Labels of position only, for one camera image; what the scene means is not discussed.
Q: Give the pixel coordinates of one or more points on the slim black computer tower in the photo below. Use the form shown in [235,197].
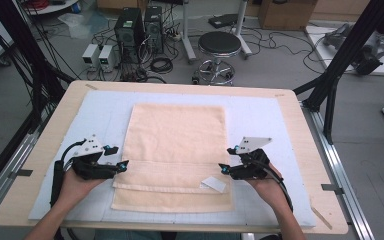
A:
[154,30]

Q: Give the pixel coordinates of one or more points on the person's right hand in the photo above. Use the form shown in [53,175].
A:
[268,190]

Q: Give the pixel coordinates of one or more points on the clear plastic bag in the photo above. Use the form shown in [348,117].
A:
[78,25]

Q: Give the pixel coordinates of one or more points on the white power supply box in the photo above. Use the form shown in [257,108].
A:
[90,55]
[107,56]

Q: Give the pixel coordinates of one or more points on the cardboard box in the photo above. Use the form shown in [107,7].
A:
[286,15]

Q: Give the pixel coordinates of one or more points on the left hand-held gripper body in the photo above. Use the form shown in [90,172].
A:
[93,166]

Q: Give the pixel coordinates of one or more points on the thin wooden stick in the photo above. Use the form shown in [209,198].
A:
[320,217]

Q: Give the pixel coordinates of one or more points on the person's left hand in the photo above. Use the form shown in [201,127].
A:
[75,191]

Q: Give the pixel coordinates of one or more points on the white round table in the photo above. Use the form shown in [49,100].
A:
[51,7]

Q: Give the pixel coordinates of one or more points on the black metal frame post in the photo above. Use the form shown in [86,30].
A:
[346,50]
[27,50]

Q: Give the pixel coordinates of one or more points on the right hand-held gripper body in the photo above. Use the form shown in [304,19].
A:
[251,166]

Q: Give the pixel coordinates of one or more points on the aluminium rail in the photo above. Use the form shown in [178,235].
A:
[333,160]
[0,186]

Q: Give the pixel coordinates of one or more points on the cream towel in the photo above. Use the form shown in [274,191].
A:
[176,146]

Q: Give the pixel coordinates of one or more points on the black round stool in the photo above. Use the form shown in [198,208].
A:
[219,43]

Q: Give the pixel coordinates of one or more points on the white stand leg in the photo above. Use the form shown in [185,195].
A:
[188,36]
[241,30]

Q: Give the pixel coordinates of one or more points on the flat black device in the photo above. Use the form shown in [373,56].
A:
[222,20]

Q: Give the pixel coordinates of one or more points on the large black computer tower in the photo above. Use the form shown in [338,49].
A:
[128,33]

